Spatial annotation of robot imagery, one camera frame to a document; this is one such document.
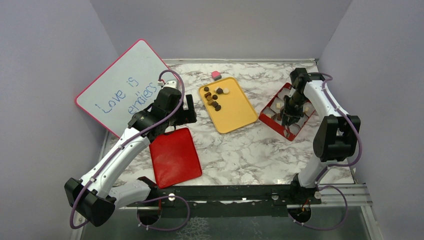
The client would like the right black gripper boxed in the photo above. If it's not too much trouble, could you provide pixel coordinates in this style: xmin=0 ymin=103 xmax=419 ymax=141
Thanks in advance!
xmin=282 ymin=91 xmax=308 ymax=127

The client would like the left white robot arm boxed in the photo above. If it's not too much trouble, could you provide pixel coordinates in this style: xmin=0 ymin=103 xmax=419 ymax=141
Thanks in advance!
xmin=64 ymin=86 xmax=197 ymax=229

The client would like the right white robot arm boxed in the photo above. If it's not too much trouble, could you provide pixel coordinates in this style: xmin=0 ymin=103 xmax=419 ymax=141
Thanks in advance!
xmin=279 ymin=68 xmax=362 ymax=204

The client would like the red chocolate box with dividers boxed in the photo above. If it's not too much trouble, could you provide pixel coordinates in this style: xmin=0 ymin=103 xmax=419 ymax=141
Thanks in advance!
xmin=258 ymin=82 xmax=316 ymax=142

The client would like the red box lid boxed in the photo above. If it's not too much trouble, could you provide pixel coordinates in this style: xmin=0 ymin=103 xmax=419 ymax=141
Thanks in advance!
xmin=149 ymin=127 xmax=203 ymax=189

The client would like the pink and grey eraser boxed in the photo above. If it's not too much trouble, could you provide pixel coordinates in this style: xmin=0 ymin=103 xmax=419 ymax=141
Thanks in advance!
xmin=211 ymin=71 xmax=222 ymax=81

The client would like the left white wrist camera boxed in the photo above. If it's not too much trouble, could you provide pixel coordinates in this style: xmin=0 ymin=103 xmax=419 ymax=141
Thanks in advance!
xmin=163 ymin=79 xmax=181 ymax=90

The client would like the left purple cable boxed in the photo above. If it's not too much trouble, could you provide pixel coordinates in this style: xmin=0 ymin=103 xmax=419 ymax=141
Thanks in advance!
xmin=68 ymin=69 xmax=186 ymax=230

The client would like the white board with pink frame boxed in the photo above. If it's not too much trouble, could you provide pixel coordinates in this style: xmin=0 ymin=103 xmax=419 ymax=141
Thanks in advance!
xmin=74 ymin=39 xmax=176 ymax=137

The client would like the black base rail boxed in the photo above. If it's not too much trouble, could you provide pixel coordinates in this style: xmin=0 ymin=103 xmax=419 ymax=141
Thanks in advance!
xmin=133 ymin=184 xmax=321 ymax=218

